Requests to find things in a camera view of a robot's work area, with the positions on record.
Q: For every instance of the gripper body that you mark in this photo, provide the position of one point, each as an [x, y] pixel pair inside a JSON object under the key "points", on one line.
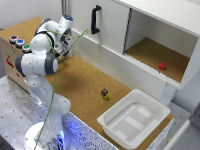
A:
{"points": [[63, 45]]}

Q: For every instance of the green button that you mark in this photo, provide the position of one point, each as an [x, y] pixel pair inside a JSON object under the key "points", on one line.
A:
{"points": [[26, 48]]}

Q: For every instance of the blue button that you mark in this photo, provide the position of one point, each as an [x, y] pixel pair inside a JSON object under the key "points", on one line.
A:
{"points": [[20, 42]]}

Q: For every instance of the yellow block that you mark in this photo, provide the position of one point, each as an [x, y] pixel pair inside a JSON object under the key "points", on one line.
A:
{"points": [[106, 97]]}

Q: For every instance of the white sliding door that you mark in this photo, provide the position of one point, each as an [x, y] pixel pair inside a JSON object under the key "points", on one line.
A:
{"points": [[113, 23]]}

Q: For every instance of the pink block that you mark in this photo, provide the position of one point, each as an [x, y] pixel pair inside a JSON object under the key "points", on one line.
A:
{"points": [[162, 66]]}

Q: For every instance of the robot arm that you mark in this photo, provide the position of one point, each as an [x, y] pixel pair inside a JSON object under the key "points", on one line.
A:
{"points": [[40, 63]]}

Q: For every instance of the purple block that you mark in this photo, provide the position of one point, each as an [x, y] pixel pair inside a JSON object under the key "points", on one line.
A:
{"points": [[104, 91]]}

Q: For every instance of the white plastic box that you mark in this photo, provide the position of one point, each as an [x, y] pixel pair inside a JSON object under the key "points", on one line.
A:
{"points": [[133, 120]]}

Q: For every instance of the white cabinet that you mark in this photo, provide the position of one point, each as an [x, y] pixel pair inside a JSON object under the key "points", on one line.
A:
{"points": [[173, 16]]}

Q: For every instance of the red button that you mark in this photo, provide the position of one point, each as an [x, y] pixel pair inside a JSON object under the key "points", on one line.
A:
{"points": [[13, 38]]}

